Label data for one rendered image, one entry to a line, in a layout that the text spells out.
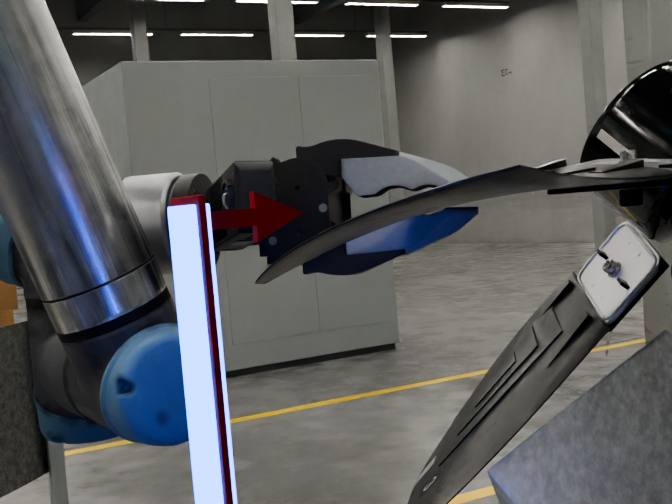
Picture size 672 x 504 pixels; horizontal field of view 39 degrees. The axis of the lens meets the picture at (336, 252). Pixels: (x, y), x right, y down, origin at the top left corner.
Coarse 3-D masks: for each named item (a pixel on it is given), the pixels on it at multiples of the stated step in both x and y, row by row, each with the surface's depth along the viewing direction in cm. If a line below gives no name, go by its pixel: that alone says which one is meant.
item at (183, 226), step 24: (168, 216) 43; (192, 216) 41; (192, 240) 41; (192, 264) 42; (192, 288) 42; (192, 312) 42; (192, 336) 42; (192, 360) 42; (192, 384) 43; (192, 408) 43; (192, 432) 43; (216, 432) 42; (192, 456) 43; (216, 456) 42; (216, 480) 42
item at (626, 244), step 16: (624, 224) 76; (608, 240) 77; (624, 240) 75; (640, 240) 72; (592, 256) 78; (608, 256) 76; (624, 256) 73; (640, 256) 71; (656, 256) 70; (592, 272) 76; (624, 272) 72; (640, 272) 70; (656, 272) 69; (592, 288) 75; (608, 288) 73; (624, 288) 71; (640, 288) 69; (608, 304) 72; (624, 304) 70; (608, 320) 70
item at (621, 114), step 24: (648, 72) 70; (624, 96) 69; (648, 96) 68; (600, 120) 70; (624, 120) 69; (648, 120) 68; (600, 144) 70; (624, 144) 69; (648, 144) 67; (600, 192) 73; (648, 192) 68; (624, 216) 72; (648, 216) 69
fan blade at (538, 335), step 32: (576, 288) 76; (544, 320) 78; (576, 320) 73; (512, 352) 80; (544, 352) 75; (576, 352) 71; (480, 384) 85; (512, 384) 76; (544, 384) 72; (480, 416) 77; (512, 416) 72; (448, 448) 79; (480, 448) 73; (448, 480) 74
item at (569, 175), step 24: (504, 168) 42; (528, 168) 42; (552, 168) 64; (576, 168) 60; (600, 168) 60; (624, 168) 58; (648, 168) 59; (432, 192) 44; (456, 192) 44; (480, 192) 46; (504, 192) 48; (360, 216) 47; (384, 216) 48; (408, 216) 53; (312, 240) 50; (336, 240) 54; (288, 264) 57
